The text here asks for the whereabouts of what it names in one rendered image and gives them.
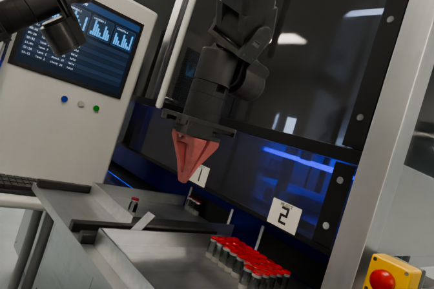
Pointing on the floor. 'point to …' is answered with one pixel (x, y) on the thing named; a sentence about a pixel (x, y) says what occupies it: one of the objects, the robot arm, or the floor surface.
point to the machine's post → (386, 140)
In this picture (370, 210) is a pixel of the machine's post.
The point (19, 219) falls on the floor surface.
